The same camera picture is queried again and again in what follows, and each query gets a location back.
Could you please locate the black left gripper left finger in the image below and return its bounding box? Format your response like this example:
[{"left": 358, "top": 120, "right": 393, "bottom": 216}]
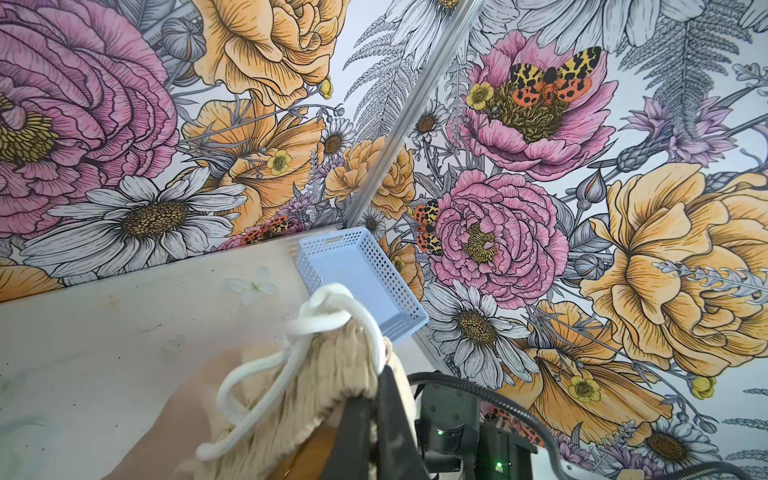
[{"left": 319, "top": 397, "right": 373, "bottom": 480}]

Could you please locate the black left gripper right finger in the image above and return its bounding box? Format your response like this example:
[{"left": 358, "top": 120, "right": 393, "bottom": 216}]
[{"left": 375, "top": 365, "right": 429, "bottom": 480}]

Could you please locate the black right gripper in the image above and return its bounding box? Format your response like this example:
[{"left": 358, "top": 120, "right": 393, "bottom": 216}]
[{"left": 416, "top": 382, "right": 537, "bottom": 480}]

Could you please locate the beige drawstring garment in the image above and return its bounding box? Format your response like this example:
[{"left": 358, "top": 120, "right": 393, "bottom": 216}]
[{"left": 108, "top": 283, "right": 416, "bottom": 479}]

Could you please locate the light blue plastic basket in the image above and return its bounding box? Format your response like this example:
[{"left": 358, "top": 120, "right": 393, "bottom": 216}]
[{"left": 296, "top": 227, "right": 428, "bottom": 343}]

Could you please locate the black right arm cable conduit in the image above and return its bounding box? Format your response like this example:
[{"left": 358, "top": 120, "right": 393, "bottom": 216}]
[{"left": 406, "top": 370, "right": 757, "bottom": 480}]

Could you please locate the right aluminium corner post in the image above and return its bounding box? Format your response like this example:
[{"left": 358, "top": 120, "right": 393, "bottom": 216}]
[{"left": 339, "top": 0, "right": 485, "bottom": 229}]

